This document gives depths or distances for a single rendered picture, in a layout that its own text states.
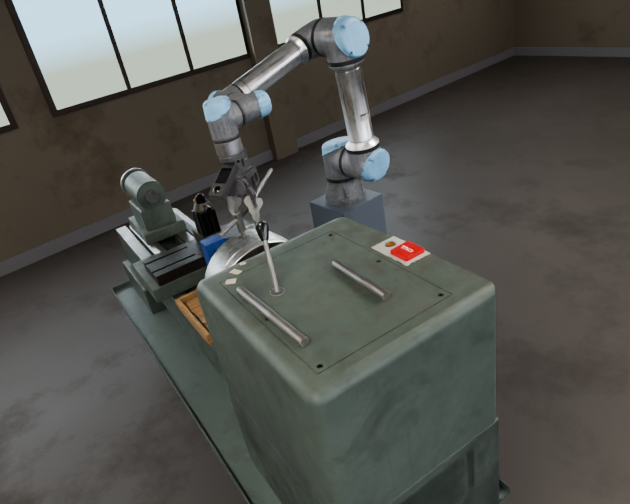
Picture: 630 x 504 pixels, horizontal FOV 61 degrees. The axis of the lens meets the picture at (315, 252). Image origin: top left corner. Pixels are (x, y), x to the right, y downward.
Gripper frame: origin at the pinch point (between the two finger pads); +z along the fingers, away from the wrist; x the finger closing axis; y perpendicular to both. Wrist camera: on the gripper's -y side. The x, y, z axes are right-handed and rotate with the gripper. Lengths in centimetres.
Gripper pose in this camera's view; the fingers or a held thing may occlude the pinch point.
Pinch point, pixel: (246, 220)
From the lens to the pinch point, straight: 158.1
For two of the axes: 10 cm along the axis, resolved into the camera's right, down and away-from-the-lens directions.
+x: -9.0, -0.5, 4.4
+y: 3.9, -5.3, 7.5
